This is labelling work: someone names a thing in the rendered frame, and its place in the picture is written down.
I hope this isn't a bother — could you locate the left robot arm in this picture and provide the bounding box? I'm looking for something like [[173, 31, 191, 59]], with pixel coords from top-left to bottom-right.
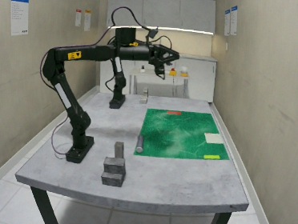
[[109, 40, 148, 105]]

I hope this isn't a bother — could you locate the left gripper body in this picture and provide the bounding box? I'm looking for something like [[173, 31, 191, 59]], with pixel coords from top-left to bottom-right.
[[155, 64, 164, 74]]

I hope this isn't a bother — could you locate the green mat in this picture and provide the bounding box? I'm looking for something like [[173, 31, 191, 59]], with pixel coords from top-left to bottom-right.
[[133, 108, 230, 160]]

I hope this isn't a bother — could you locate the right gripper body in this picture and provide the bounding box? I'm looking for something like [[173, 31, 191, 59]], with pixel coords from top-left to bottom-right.
[[133, 30, 159, 66]]

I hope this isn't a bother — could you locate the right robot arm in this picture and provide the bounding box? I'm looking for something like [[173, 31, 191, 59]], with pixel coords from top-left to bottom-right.
[[42, 27, 136, 160]]

